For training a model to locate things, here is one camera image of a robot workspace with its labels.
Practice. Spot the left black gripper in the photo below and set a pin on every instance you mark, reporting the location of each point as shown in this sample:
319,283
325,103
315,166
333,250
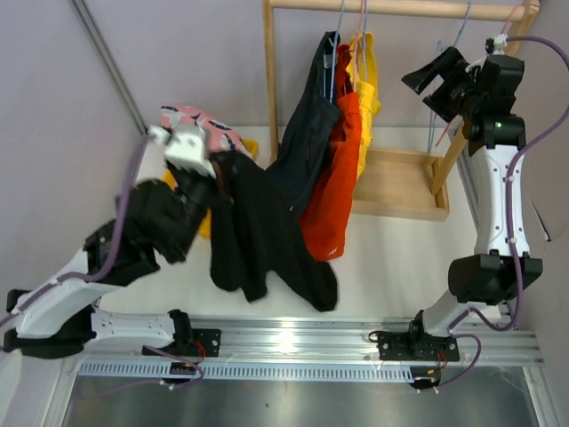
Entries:
220,197

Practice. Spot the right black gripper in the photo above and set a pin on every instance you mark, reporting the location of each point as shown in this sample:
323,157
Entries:
452,64

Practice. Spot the pink shark print shorts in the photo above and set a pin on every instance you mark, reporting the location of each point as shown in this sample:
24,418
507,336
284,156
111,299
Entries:
220,136

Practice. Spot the black shorts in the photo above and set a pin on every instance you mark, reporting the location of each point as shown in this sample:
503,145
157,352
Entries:
253,234

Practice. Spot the blue hanger of black shorts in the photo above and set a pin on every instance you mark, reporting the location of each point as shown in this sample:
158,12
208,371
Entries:
440,48

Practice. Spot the pink hanger of shark shorts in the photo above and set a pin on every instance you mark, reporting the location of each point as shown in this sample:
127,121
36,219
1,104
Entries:
503,30

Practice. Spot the yellow shorts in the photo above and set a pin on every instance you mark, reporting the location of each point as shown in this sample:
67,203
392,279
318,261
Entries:
368,102

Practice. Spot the dark navy shorts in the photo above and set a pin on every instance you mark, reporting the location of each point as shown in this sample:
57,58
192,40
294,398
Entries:
306,136

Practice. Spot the blue hanger of yellow shorts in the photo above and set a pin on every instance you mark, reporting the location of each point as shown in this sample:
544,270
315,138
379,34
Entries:
363,40

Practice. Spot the pink hanger of orange shorts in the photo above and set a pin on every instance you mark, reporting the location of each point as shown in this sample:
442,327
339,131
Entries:
356,47

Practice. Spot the blue hanger of navy shorts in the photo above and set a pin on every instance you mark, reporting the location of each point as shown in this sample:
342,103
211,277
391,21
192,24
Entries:
330,91

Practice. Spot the orange shorts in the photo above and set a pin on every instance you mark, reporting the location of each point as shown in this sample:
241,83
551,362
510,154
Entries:
325,220

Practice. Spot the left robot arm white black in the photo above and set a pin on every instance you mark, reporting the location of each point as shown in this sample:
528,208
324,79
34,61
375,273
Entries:
59,319

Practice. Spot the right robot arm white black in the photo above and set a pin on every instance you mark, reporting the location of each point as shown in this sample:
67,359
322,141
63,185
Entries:
501,267

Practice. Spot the wooden clothes rack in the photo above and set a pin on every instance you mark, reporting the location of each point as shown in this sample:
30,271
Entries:
401,180

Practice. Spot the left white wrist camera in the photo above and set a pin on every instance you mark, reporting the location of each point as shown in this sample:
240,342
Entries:
185,147

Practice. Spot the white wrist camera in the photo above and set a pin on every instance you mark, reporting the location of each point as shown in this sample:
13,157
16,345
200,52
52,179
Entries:
185,147
493,45

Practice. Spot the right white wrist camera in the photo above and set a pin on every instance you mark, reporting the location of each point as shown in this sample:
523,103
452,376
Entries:
493,45

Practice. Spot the aluminium mounting rail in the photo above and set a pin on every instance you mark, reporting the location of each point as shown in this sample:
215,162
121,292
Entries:
344,341

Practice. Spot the white slotted cable duct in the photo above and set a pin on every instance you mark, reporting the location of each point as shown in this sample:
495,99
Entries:
249,371

